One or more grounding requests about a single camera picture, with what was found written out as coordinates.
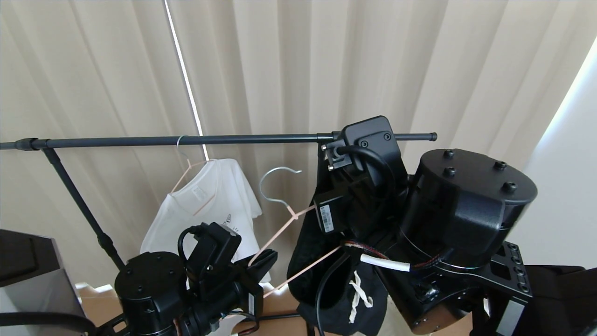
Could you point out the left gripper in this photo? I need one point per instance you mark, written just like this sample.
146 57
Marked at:
228 303

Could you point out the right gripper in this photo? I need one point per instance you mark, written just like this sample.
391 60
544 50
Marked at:
419 303

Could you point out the black garment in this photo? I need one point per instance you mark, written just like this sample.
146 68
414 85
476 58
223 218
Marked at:
308 261

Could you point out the white printed t-shirt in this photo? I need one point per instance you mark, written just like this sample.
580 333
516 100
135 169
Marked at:
219 196

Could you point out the pink clothes hanger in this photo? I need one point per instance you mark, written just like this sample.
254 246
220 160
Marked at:
189 164
293 213

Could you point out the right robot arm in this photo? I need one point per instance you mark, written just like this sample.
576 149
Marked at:
466 205

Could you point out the black clothes rack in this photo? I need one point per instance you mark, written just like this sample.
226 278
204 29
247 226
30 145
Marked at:
233 139

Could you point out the beige curtain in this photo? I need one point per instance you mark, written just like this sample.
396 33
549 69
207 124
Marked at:
326 60

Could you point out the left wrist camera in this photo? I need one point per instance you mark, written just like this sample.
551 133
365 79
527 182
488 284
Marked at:
214 252

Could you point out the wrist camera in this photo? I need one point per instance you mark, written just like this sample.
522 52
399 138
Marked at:
373 135
214 252

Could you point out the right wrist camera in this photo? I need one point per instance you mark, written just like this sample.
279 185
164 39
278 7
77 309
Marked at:
373 135

